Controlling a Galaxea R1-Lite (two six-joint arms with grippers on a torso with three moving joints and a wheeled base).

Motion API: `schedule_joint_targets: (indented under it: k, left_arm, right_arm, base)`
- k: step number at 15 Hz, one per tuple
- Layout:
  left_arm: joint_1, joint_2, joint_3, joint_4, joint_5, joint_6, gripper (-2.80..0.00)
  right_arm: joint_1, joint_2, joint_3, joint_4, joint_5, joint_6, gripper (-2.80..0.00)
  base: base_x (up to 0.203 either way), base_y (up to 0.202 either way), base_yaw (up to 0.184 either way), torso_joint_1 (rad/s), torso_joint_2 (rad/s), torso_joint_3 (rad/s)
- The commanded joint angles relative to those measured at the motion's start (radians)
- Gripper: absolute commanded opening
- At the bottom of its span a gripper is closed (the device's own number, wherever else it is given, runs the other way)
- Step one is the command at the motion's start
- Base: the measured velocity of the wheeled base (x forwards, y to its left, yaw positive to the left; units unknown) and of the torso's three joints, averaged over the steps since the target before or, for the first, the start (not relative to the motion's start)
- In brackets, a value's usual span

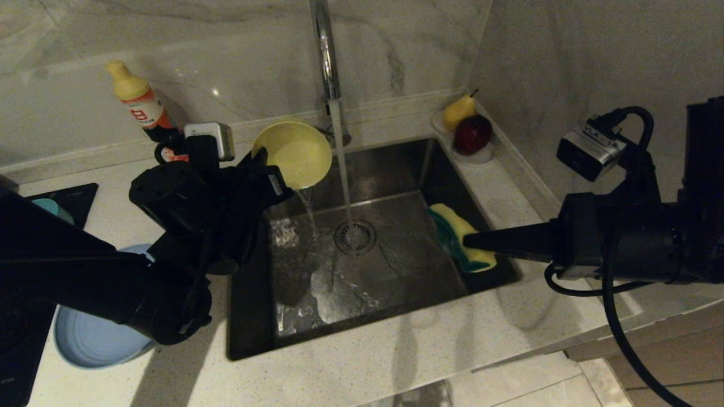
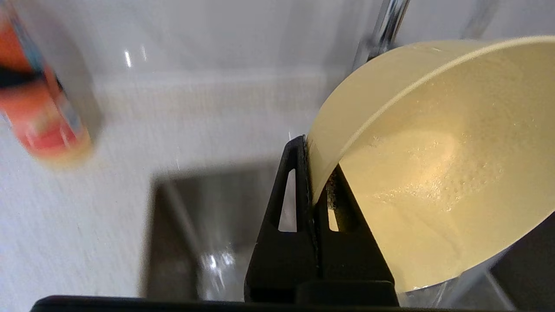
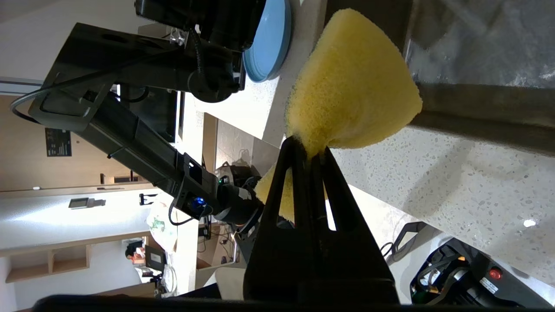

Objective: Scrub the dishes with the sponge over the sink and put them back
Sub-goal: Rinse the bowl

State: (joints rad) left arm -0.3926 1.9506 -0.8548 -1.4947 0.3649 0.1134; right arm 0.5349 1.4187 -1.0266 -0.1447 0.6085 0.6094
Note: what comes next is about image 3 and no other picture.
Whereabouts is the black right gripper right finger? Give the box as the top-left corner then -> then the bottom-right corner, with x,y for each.
312,147 -> 398,304

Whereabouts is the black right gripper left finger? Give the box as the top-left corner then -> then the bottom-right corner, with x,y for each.
244,136 -> 318,302

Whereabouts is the yellow sponge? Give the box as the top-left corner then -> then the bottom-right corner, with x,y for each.
254,8 -> 423,222

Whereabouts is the blue plate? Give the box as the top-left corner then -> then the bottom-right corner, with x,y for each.
243,0 -> 292,83

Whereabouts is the stainless steel sink basin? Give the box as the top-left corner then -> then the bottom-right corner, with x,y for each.
325,0 -> 555,152

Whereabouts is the black robot torso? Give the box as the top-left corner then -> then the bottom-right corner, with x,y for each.
234,217 -> 267,265

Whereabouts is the white plastic bag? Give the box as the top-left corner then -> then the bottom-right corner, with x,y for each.
147,204 -> 178,254

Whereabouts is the beige cabinet panel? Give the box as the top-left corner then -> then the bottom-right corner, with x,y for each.
202,113 -> 219,172

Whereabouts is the black built-in oven front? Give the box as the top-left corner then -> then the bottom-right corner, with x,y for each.
119,84 -> 185,143

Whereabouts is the grey wall device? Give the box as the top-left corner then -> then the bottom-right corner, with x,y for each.
69,197 -> 106,210

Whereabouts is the wooden wall shelf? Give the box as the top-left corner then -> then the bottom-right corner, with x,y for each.
0,232 -> 150,284

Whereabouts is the black wall sign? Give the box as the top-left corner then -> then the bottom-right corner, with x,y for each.
45,128 -> 72,157

